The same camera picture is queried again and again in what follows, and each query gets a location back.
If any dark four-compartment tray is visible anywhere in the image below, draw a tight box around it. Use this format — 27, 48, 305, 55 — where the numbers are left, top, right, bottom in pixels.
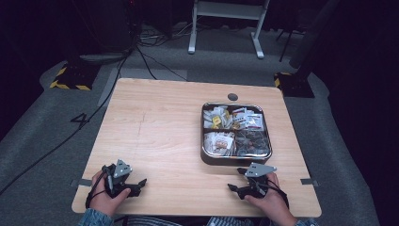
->
200, 102, 273, 167

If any black stand base yellow edge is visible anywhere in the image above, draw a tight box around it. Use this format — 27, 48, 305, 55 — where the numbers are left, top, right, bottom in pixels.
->
274, 72, 316, 99

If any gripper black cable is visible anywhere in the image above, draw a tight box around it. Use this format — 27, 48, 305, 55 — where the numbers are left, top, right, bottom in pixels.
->
265, 179, 290, 209
85, 169, 111, 209

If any person's striped clothing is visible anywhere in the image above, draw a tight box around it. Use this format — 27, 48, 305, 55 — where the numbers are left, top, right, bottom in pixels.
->
123, 215, 262, 226

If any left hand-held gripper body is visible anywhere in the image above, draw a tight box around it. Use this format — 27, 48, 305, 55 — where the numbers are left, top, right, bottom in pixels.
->
102, 158, 134, 199

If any person's left hand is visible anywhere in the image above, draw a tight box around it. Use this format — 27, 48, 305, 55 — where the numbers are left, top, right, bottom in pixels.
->
90, 170, 132, 218

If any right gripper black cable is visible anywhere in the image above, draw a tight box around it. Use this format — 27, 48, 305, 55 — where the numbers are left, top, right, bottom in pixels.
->
265, 179, 290, 209

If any thin black tripod leg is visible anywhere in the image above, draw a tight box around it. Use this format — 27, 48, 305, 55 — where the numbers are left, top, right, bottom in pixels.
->
279, 27, 296, 63

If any person's right hand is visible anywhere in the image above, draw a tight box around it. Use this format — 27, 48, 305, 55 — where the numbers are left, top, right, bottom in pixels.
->
244, 172, 297, 226

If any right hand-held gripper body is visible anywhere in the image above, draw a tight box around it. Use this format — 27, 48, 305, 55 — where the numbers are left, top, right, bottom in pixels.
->
238, 162, 278, 200

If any tangle of floor cables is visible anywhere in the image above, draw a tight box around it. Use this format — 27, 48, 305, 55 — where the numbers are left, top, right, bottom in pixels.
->
137, 22, 196, 49

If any black slanted pole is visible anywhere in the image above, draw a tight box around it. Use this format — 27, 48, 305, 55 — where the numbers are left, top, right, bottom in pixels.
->
288, 0, 343, 71

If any pile of yellow print packets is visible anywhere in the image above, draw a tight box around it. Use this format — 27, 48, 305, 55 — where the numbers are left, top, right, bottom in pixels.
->
203, 105, 233, 130

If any white metal stand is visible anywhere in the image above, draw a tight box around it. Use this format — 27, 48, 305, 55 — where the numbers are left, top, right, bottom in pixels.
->
187, 0, 271, 60

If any long black floor cable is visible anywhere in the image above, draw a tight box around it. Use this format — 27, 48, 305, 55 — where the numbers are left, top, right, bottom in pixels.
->
0, 55, 130, 196

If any pile of dark clear packets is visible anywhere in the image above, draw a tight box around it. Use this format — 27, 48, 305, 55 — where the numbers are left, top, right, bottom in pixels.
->
234, 129, 272, 157

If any thin black floor cable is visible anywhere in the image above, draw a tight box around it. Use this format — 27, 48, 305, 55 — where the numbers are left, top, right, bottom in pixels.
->
135, 46, 190, 82

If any pile of brown print packets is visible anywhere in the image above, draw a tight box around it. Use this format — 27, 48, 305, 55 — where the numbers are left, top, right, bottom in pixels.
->
203, 131, 236, 157

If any black yellow striped stand base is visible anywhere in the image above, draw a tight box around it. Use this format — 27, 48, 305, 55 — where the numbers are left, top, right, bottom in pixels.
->
49, 60, 102, 92

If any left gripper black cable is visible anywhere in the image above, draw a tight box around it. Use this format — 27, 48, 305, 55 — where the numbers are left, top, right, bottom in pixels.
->
85, 169, 111, 209

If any pile of red label packets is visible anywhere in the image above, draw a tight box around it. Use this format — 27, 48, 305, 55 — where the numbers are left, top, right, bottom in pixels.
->
232, 106, 264, 132

